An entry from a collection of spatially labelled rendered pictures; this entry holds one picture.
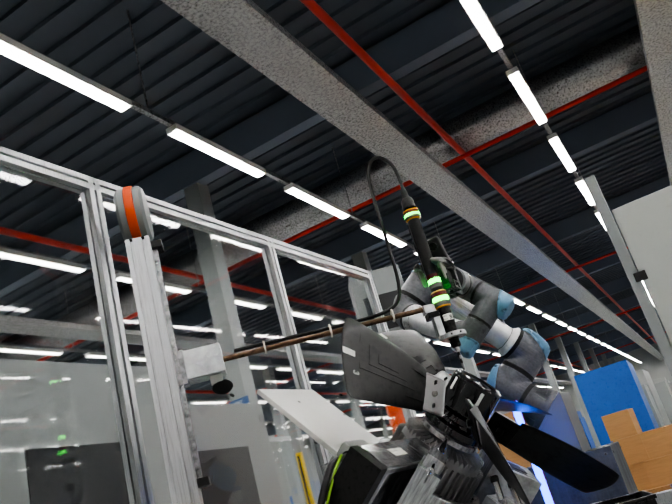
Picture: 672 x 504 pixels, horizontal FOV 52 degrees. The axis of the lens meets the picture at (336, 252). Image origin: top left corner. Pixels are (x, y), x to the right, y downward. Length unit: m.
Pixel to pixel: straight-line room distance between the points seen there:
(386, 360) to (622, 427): 9.40
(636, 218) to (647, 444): 7.49
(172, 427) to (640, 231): 2.53
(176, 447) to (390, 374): 0.52
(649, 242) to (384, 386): 2.24
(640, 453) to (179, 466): 9.55
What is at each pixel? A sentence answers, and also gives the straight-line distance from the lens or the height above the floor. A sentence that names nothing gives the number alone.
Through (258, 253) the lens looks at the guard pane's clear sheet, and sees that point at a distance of 2.57.
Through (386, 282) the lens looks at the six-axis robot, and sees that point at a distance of 5.77.
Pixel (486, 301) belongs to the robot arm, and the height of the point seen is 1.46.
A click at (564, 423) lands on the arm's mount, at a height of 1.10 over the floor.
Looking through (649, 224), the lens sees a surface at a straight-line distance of 3.57.
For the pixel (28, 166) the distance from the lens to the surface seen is 1.89.
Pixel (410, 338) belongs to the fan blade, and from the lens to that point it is 1.89.
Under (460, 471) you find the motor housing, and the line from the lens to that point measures 1.64.
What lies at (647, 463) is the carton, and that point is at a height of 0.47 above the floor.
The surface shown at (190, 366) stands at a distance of 1.70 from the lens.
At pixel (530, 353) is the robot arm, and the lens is 2.40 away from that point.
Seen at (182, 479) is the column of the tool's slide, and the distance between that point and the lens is 1.66.
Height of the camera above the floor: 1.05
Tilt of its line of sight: 20 degrees up
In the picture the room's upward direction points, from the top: 16 degrees counter-clockwise
